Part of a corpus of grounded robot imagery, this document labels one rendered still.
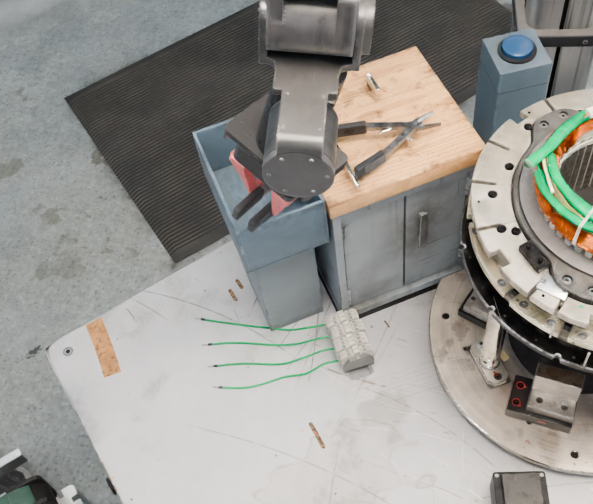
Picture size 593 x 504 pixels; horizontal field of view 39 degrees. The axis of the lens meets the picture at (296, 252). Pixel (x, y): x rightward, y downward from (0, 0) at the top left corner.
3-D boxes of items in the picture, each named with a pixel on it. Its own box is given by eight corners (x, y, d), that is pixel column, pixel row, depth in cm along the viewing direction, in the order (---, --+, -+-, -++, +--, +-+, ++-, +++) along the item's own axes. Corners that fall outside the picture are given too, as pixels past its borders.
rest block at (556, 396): (532, 379, 107) (538, 361, 103) (577, 392, 106) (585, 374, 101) (525, 410, 105) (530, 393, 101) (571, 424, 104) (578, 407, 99)
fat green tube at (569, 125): (528, 177, 85) (530, 165, 83) (505, 152, 87) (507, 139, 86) (646, 119, 88) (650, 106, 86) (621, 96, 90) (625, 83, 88)
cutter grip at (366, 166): (358, 179, 95) (357, 171, 94) (354, 175, 95) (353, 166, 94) (385, 161, 96) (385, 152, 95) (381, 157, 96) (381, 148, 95)
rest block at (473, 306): (509, 295, 115) (511, 287, 113) (490, 325, 113) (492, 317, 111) (481, 281, 116) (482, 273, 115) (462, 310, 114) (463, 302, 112)
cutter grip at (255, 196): (236, 221, 84) (239, 212, 82) (230, 216, 84) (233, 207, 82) (262, 198, 86) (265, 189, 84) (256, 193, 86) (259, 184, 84)
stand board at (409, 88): (330, 220, 97) (329, 207, 95) (272, 110, 107) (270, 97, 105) (486, 160, 99) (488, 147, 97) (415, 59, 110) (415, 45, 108)
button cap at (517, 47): (537, 56, 109) (538, 50, 108) (507, 63, 109) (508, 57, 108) (526, 35, 111) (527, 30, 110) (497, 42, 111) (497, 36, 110)
